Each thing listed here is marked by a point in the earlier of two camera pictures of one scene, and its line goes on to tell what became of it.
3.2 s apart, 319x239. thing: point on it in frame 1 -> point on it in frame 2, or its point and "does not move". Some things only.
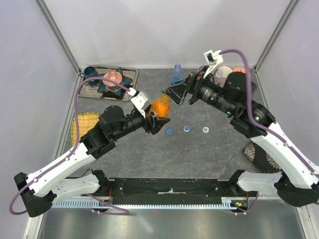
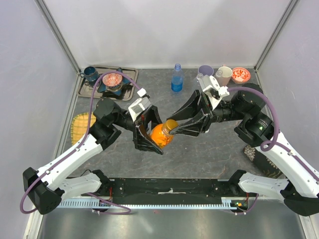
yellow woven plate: (85, 121) does not move
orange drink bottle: (162, 110) -> (160, 134)
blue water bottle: (177, 74) does not move
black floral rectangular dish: (261, 159) does not move
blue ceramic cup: (88, 72) does not move
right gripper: (193, 83) -> (194, 127)
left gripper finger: (160, 122) -> (142, 141)
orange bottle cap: (164, 99) -> (171, 124)
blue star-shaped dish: (118, 90) does not move
